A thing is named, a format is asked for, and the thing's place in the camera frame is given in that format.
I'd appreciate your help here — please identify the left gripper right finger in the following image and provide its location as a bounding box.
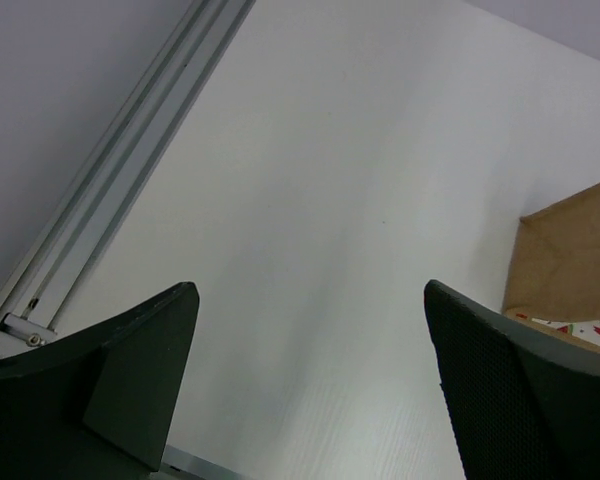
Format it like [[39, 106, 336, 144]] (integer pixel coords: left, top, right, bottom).
[[424, 280, 600, 479]]

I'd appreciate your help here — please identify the left side aluminium table rail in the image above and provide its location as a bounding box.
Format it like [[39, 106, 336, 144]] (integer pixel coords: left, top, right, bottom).
[[0, 0, 253, 360]]

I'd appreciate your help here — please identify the burlap watermelon print canvas bag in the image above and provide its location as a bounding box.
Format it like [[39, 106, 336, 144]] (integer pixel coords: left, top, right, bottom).
[[501, 183, 600, 353]]

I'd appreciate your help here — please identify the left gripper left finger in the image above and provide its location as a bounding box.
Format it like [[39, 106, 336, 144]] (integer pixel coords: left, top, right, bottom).
[[0, 282, 200, 479]]

